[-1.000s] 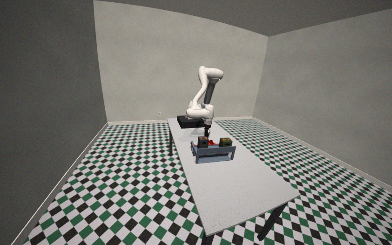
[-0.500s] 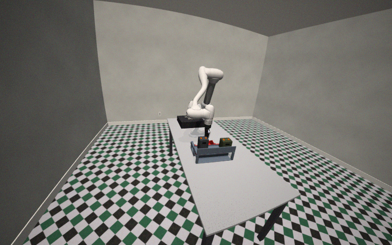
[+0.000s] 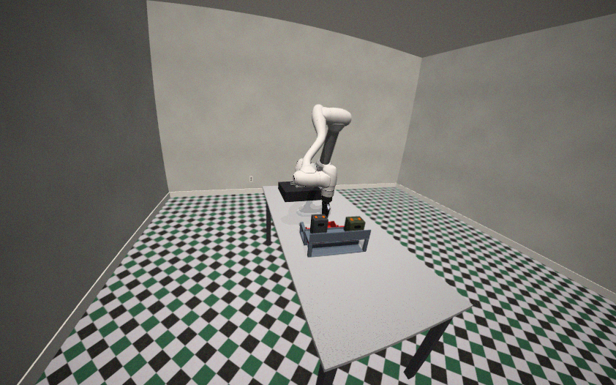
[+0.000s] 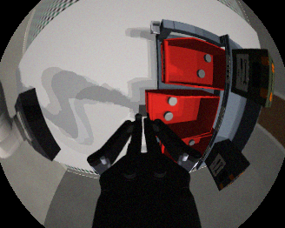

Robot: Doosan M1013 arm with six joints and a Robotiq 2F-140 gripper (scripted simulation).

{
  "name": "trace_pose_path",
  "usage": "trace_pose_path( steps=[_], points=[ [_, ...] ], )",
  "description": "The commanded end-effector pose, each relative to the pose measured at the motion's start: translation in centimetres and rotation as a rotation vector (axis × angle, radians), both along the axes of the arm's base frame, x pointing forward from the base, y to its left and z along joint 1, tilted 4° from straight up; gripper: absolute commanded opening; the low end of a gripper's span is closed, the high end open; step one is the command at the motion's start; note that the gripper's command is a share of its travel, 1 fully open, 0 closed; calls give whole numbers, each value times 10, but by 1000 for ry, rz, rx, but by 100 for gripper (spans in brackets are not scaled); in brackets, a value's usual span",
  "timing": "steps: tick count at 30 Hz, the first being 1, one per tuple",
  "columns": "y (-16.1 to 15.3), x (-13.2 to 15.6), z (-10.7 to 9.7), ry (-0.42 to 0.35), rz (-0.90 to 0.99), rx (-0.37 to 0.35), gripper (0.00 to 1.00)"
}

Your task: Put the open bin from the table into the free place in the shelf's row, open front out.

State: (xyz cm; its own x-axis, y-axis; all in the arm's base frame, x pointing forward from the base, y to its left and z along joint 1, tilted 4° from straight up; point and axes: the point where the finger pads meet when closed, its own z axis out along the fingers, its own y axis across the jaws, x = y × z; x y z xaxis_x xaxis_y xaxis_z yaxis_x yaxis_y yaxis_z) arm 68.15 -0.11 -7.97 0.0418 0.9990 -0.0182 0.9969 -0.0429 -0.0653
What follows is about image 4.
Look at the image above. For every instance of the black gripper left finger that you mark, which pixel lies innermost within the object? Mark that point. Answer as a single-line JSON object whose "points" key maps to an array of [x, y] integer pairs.
{"points": [[102, 159]]}

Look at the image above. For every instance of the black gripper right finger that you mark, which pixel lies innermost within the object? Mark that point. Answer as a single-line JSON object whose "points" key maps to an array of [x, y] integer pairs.
{"points": [[184, 155]]}

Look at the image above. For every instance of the olive green case with orange latches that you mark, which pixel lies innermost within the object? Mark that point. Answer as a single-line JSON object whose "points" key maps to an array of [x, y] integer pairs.
{"points": [[253, 75]]}

